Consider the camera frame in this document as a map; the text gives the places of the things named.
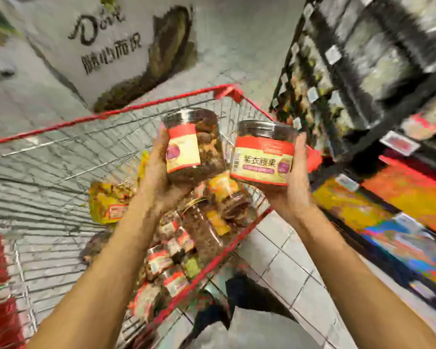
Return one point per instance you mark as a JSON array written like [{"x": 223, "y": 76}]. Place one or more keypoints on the flat yellow box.
[{"x": 349, "y": 207}]

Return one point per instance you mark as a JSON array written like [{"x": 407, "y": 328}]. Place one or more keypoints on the yellow nut bag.
[
  {"x": 109, "y": 203},
  {"x": 142, "y": 170}
]

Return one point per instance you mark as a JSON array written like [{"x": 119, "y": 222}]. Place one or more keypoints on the small white price tag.
[
  {"x": 347, "y": 182},
  {"x": 400, "y": 143},
  {"x": 421, "y": 288},
  {"x": 408, "y": 222}
]

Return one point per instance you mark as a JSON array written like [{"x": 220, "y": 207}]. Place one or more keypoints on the person's right forearm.
[{"x": 363, "y": 294}]

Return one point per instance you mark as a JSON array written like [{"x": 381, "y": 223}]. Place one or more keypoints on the white printed display stand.
[{"x": 116, "y": 47}]

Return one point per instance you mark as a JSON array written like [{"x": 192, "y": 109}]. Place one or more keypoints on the person's left forearm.
[{"x": 94, "y": 294}]

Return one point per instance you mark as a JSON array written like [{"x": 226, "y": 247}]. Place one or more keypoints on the orange gift box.
[{"x": 414, "y": 189}]

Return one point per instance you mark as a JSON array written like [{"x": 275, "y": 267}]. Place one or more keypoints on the colourful stocked shelving unit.
[{"x": 298, "y": 76}]

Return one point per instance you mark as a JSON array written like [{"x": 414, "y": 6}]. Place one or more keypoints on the person's dark trousers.
[{"x": 258, "y": 294}]

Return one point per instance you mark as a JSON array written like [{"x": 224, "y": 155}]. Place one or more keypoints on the person's right hand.
[{"x": 298, "y": 200}]

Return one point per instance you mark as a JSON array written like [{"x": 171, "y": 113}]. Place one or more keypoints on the flat blue box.
[{"x": 414, "y": 254}]

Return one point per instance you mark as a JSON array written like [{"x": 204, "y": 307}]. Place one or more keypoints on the person's left hand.
[{"x": 156, "y": 189}]

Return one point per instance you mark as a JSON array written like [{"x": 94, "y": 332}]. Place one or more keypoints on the pile of snacks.
[{"x": 196, "y": 229}]

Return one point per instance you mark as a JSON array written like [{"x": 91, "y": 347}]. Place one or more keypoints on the black metal store shelf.
[{"x": 378, "y": 120}]

